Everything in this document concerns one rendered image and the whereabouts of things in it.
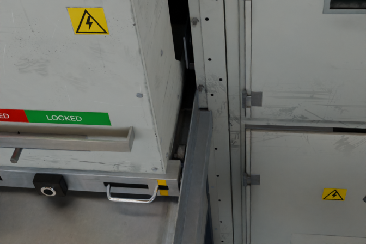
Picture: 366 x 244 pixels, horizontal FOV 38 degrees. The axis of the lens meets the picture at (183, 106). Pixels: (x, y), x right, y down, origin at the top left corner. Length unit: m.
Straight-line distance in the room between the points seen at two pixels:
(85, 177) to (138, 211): 0.13
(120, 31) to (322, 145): 0.69
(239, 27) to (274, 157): 0.41
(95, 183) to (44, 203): 0.13
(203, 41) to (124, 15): 0.37
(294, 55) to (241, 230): 0.75
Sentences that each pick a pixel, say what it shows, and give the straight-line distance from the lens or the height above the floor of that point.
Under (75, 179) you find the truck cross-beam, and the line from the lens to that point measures 1.13.
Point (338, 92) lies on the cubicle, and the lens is 1.21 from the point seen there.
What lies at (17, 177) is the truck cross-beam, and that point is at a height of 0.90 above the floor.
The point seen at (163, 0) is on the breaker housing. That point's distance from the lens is 1.00.
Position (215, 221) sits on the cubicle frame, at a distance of 1.68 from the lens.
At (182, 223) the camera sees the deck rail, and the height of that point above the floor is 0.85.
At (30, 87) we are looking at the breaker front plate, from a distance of 0.96.
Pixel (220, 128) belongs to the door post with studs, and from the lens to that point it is 1.33.
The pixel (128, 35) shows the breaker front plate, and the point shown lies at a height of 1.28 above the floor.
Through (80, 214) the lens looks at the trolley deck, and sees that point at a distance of 1.15.
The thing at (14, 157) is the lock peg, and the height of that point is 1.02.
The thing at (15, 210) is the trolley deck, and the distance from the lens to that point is 1.20.
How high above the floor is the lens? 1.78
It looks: 46 degrees down
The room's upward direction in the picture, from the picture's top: 7 degrees counter-clockwise
